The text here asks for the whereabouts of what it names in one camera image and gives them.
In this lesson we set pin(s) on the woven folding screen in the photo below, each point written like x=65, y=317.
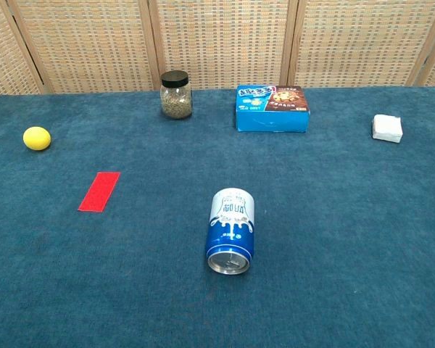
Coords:
x=217, y=43

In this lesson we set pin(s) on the white tissue pack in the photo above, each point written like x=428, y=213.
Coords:
x=387, y=128

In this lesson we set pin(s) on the blue cookie box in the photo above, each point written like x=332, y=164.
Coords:
x=271, y=110

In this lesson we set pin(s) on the blue table cloth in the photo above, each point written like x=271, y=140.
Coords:
x=217, y=224

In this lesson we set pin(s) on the blue and white drink can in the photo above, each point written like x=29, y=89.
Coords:
x=231, y=232

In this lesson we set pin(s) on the red card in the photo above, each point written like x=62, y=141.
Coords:
x=99, y=191

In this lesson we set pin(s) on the yellow ball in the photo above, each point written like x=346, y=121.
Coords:
x=37, y=138

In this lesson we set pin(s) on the glass jar with black lid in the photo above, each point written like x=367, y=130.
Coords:
x=176, y=98

